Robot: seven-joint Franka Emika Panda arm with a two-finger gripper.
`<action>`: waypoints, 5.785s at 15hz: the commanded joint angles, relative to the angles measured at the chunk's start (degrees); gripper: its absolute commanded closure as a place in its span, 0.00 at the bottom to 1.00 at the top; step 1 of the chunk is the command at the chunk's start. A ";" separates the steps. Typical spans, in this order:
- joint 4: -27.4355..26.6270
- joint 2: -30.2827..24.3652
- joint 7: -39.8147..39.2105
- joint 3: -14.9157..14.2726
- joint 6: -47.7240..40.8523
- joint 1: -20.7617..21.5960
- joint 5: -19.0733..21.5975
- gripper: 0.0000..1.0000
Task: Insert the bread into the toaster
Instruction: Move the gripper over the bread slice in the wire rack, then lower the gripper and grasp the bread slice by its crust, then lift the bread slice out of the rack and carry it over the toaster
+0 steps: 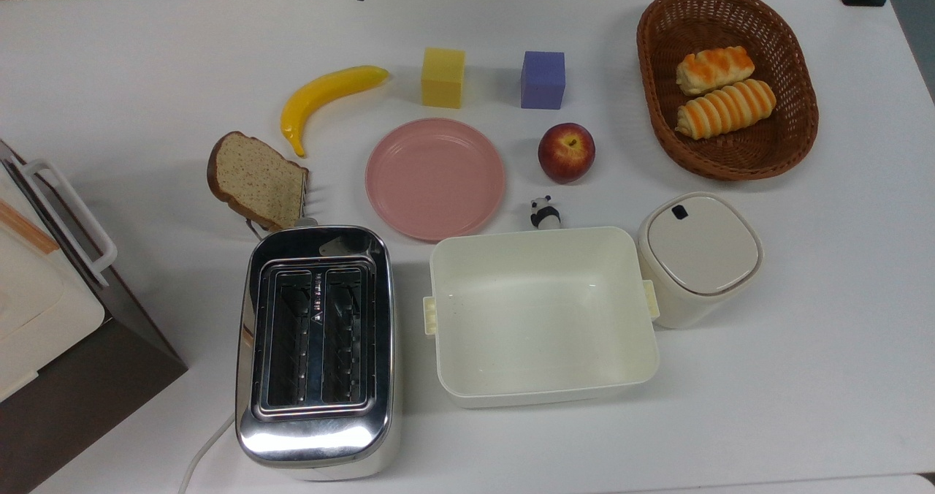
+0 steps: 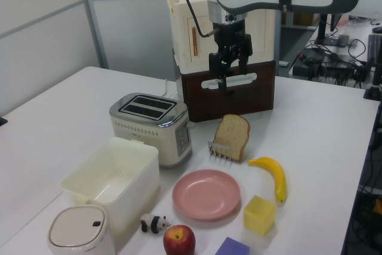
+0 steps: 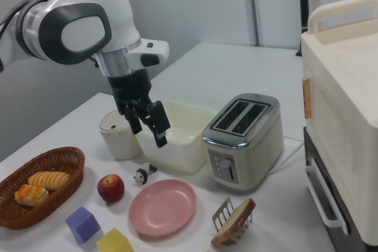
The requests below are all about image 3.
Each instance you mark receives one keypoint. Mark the red apple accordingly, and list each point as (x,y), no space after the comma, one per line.
(110,188)

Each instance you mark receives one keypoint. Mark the silver metal toast rack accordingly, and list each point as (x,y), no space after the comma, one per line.
(221,215)

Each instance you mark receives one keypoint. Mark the purple cube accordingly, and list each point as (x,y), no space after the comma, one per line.
(82,225)

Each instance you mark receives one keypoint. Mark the square striped pastry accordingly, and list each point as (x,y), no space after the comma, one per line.
(31,195)

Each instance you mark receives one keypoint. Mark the brown wicker basket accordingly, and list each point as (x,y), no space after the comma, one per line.
(68,163)

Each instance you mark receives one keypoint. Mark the brown-crusted bread slice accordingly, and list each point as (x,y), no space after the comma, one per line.
(233,222)

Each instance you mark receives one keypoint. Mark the yellow cube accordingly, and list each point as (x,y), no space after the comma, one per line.
(113,241)

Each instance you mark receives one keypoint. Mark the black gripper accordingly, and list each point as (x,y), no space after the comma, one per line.
(130,89)

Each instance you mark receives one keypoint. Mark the cream and chrome toaster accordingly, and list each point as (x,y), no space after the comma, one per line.
(248,151)

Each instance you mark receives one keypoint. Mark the panda figurine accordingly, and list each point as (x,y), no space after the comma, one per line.
(143,175)

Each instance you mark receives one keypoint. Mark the grey partition post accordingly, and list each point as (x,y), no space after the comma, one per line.
(254,7)

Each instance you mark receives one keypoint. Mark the cream open plastic box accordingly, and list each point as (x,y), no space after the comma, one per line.
(183,151)

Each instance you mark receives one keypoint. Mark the long striped bread roll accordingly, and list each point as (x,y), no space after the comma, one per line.
(48,179)

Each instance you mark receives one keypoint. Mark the small cream lidded bin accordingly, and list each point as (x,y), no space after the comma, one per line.
(118,141)

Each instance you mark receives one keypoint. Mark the pink plate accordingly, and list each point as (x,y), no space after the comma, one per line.
(162,207)

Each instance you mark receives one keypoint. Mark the black pole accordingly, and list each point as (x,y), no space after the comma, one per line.
(302,4)

